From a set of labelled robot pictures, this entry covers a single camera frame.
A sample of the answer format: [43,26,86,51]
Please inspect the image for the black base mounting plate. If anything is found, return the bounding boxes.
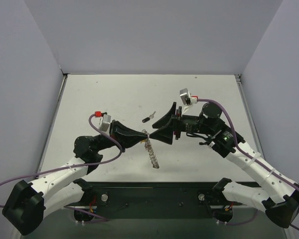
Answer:
[72,182,232,220]

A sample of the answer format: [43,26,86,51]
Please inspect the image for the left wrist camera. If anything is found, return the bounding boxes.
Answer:
[95,111,111,132]

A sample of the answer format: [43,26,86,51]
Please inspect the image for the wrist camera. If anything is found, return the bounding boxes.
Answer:
[179,88,198,106]
[95,111,111,132]

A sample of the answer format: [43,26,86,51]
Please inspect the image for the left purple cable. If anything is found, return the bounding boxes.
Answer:
[0,113,124,224]

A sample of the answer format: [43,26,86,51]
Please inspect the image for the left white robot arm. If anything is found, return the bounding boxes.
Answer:
[2,121,148,236]

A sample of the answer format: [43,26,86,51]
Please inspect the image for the silver key with black fob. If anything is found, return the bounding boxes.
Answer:
[142,111,156,123]

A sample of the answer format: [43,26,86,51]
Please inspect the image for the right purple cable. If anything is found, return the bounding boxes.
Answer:
[196,98,299,236]

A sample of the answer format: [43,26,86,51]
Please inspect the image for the purple cable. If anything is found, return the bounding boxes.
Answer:
[196,98,299,236]
[0,113,124,224]

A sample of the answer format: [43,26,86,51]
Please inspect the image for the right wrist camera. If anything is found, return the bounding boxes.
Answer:
[179,88,198,106]

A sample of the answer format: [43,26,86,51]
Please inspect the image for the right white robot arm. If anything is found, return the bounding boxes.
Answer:
[149,100,299,229]

